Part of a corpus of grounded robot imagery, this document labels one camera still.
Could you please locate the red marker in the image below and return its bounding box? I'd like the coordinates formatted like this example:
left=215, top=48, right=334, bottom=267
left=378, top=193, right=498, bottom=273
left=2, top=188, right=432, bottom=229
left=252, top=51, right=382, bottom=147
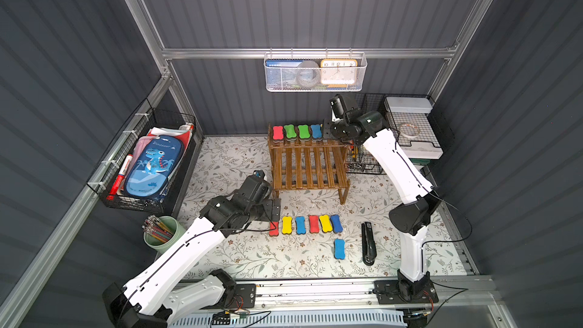
left=106, top=154, right=133, bottom=200

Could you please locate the green pencil cup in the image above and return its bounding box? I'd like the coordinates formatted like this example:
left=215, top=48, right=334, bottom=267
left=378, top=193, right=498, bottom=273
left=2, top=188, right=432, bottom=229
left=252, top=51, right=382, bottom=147
left=142, top=215, right=186, bottom=255

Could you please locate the black wire desk organizer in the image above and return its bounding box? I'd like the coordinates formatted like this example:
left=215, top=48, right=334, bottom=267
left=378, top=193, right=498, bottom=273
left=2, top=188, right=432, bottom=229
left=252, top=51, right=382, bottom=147
left=353, top=93, right=455, bottom=171

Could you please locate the yellow eraser bottom row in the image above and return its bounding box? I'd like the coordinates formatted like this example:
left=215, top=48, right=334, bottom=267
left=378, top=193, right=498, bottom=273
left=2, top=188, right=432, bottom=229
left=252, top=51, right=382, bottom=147
left=282, top=217, right=294, bottom=235
left=319, top=215, right=333, bottom=233

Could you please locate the light blue eraser top row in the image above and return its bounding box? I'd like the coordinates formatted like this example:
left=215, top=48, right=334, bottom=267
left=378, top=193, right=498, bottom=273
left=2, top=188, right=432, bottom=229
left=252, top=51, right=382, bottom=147
left=310, top=124, right=323, bottom=141

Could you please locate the red eraser top row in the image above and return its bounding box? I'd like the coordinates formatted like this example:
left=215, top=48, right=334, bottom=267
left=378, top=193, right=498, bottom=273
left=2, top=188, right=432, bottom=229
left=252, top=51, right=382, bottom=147
left=272, top=126, right=284, bottom=143

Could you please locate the black stapler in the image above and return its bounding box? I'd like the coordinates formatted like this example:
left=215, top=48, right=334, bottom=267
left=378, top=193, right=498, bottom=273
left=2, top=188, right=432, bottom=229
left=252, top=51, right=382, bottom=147
left=361, top=222, right=377, bottom=267

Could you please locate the white wire hanging basket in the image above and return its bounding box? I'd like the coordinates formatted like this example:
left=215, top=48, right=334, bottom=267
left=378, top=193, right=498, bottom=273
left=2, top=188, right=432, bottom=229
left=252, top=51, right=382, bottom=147
left=263, top=52, right=368, bottom=93

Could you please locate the red eraser bottom row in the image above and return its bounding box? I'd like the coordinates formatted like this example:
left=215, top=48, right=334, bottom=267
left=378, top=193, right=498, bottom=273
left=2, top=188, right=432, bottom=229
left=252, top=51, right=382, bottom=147
left=308, top=215, right=320, bottom=234
left=269, top=222, right=279, bottom=237

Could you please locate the black wire wall basket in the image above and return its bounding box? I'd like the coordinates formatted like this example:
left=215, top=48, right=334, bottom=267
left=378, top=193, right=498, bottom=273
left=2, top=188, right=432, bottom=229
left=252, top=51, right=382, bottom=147
left=87, top=103, right=197, bottom=215

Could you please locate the light blue eraser bottom row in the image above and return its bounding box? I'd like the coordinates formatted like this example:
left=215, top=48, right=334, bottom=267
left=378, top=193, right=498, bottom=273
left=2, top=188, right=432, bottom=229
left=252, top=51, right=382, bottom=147
left=295, top=217, right=307, bottom=235

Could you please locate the blue box in basket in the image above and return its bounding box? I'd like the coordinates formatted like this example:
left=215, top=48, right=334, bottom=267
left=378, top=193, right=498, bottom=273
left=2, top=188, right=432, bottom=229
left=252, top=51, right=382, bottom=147
left=264, top=59, right=302, bottom=92

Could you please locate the wooden two-tier shelf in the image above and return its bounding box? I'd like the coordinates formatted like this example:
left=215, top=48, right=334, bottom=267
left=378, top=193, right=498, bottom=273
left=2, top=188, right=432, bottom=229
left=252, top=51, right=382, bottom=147
left=268, top=125, right=351, bottom=205

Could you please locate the grey tape roll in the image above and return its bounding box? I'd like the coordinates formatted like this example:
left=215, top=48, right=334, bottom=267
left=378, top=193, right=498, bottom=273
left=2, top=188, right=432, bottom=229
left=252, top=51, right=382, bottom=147
left=296, top=61, right=320, bottom=89

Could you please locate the blue dinosaur pencil case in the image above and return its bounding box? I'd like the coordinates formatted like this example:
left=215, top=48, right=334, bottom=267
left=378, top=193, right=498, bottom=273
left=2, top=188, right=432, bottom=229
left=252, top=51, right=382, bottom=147
left=124, top=135, right=183, bottom=199

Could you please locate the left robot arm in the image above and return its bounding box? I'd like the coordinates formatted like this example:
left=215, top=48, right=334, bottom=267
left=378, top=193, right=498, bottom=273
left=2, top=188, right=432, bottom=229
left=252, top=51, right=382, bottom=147
left=103, top=170, right=279, bottom=327

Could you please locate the light blue eraser row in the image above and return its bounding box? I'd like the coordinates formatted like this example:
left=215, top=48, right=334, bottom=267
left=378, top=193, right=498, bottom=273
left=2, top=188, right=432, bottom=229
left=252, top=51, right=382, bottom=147
left=295, top=217, right=307, bottom=235
left=310, top=124, right=323, bottom=141

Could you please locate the yellow alarm clock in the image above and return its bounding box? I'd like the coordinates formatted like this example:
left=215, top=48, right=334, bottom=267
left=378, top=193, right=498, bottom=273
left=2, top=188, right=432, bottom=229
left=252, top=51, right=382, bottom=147
left=320, top=59, right=358, bottom=87

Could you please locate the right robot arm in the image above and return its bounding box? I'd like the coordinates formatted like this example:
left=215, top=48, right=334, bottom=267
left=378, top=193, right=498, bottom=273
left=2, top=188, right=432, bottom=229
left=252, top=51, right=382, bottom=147
left=323, top=94, right=440, bottom=302

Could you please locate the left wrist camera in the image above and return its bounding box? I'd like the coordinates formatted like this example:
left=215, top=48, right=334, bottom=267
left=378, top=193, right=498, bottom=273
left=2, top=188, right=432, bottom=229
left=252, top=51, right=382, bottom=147
left=254, top=170, right=265, bottom=180

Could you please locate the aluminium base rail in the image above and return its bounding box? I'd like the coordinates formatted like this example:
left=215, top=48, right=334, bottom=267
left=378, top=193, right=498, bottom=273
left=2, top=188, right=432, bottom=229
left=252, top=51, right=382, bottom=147
left=122, top=275, right=516, bottom=328

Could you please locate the red eraser row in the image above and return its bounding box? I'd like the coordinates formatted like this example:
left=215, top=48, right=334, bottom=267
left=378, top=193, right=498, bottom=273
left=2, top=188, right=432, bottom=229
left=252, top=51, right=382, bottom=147
left=308, top=215, right=320, bottom=234
left=269, top=222, right=279, bottom=237
left=272, top=126, right=284, bottom=143

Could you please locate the green eraser top row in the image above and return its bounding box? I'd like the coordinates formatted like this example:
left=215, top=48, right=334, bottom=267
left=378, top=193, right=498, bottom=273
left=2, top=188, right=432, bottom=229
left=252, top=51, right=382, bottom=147
left=283, top=125, right=298, bottom=141
left=298, top=125, right=311, bottom=141

